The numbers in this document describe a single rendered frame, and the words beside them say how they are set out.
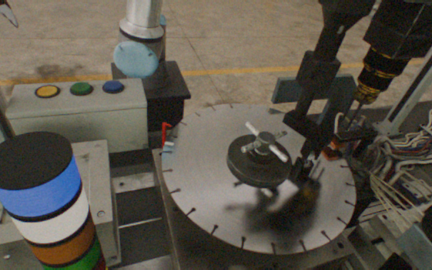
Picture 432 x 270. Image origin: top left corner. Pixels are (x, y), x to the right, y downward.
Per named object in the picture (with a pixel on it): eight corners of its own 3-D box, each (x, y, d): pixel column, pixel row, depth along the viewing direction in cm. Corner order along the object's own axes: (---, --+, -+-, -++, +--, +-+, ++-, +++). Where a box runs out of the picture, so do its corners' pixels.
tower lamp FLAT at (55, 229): (13, 253, 18) (-4, 228, 16) (24, 196, 21) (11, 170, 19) (89, 236, 19) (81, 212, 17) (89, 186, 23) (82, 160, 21)
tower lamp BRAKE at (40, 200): (-6, 226, 16) (-29, 195, 14) (9, 168, 19) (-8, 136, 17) (81, 211, 17) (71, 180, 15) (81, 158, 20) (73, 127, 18)
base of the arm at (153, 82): (125, 68, 103) (122, 42, 97) (166, 66, 108) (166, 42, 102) (129, 91, 93) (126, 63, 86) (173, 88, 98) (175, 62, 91)
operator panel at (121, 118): (28, 163, 65) (4, 113, 56) (33, 133, 73) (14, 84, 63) (148, 148, 75) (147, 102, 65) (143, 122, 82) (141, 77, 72)
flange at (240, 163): (275, 197, 43) (279, 187, 41) (214, 162, 46) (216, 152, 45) (299, 156, 50) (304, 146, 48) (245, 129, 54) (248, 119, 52)
